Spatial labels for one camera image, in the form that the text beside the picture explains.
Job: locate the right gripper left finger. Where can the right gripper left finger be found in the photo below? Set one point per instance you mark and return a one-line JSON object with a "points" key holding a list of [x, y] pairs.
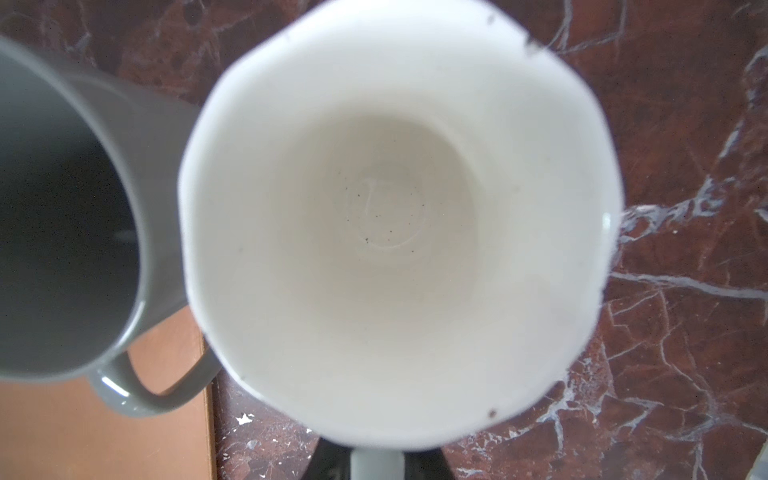
{"points": [[329, 461]]}

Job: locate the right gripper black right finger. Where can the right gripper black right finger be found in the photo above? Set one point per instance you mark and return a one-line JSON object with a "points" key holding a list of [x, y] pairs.
{"points": [[427, 465]]}

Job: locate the white faceted mug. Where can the white faceted mug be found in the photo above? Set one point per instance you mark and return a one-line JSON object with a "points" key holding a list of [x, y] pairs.
{"points": [[398, 219]]}

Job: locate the grey mug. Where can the grey mug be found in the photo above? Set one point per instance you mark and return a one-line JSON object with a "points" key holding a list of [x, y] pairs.
{"points": [[90, 242]]}

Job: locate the orange brown tray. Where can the orange brown tray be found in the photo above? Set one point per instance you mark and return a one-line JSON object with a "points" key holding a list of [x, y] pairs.
{"points": [[65, 431]]}

